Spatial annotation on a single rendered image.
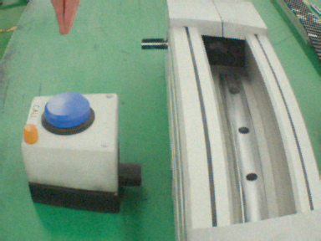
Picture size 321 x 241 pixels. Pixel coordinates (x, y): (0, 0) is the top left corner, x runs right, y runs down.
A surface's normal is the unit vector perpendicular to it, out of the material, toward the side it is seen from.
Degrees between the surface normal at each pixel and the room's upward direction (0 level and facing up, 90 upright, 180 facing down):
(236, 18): 0
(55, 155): 90
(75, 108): 3
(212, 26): 90
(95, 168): 90
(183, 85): 0
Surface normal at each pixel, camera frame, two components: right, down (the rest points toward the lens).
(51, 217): 0.02, -0.86
